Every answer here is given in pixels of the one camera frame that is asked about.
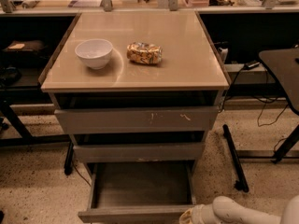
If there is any grey bottom drawer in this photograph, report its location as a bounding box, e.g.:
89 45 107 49
78 161 196 224

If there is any black power adapter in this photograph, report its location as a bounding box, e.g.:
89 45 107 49
244 61 260 70

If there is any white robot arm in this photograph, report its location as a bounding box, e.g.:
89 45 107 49
178 196 299 224

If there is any white ceramic bowl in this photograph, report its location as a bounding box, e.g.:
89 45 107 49
75 39 113 69

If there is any grey top drawer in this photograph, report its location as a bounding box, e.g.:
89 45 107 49
55 106 218 134

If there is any black floor bar left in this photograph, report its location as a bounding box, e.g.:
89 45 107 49
64 142 73 175

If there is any black round side table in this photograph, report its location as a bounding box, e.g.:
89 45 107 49
259 49 299 115

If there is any black table leg left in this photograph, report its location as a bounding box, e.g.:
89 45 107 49
0 99 33 141

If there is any black floor bar right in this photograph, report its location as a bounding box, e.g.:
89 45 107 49
222 124 249 192

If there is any grey drawer cabinet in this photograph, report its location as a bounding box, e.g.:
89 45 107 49
41 11 229 171

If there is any black floor bar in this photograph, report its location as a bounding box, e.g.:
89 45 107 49
222 124 249 192
64 142 73 175

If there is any grey drawer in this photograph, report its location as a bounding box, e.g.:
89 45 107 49
74 142 205 162
55 106 218 134
78 161 196 224

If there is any crumpled gold snack bag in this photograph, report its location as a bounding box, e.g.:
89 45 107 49
127 42 163 64

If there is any grey middle drawer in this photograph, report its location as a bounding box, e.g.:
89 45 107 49
74 142 205 162

